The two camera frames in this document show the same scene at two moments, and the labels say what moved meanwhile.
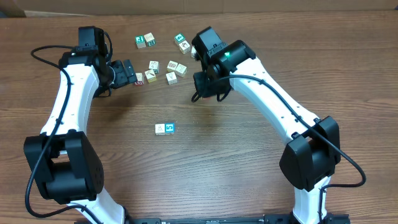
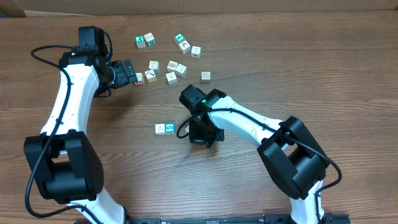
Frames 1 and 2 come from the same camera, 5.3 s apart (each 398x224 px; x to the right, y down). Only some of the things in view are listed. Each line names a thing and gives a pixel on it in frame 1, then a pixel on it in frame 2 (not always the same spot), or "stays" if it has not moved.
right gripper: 201,81 → 198,137
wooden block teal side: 154,65 stays
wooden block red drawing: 184,47 stays
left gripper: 122,76 stays
